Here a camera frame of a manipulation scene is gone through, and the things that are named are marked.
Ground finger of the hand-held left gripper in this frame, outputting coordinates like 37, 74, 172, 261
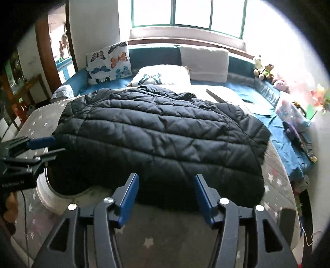
26, 148, 66, 168
5, 136, 56, 155

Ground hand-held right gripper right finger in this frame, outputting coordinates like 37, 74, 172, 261
194, 174, 299, 268

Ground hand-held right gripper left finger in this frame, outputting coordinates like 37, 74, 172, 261
32, 173, 140, 268

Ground black puffer jacket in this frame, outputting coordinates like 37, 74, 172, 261
52, 86, 271, 209

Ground person's left hand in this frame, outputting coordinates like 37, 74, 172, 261
4, 193, 19, 222

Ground white round mat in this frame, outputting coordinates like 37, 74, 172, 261
36, 167, 93, 213

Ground grey star print mattress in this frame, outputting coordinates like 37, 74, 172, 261
10, 93, 302, 268

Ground grey quilted blanket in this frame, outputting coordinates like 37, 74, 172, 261
50, 85, 75, 100

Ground wooden side table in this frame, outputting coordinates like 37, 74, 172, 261
10, 74, 52, 124

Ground blue white kitchen cabinet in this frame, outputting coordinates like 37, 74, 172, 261
55, 57, 74, 84

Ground large butterfly print pillow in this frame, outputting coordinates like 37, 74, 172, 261
86, 41, 133, 85

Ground grey flat board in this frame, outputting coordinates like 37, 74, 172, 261
206, 89, 231, 103

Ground black purple object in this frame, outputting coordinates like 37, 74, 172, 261
282, 121, 303, 145

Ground colourful printed bag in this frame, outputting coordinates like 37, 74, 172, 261
276, 99, 311, 129

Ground small butterfly print pillow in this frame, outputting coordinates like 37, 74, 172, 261
127, 64, 191, 87

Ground white cushion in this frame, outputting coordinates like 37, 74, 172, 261
180, 46, 229, 83

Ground pink plush toy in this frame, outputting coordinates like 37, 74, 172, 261
273, 79, 290, 92

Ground brown plush bear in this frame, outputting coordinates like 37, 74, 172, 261
259, 64, 275, 80

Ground white plush toy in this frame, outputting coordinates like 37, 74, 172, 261
254, 55, 265, 75

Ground green framed window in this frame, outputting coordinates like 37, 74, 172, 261
131, 0, 248, 40

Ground black cable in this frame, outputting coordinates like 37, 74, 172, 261
21, 189, 31, 258

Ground brown wooden door frame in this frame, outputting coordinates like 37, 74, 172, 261
35, 0, 79, 91

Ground white cable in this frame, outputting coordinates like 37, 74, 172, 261
300, 227, 323, 246

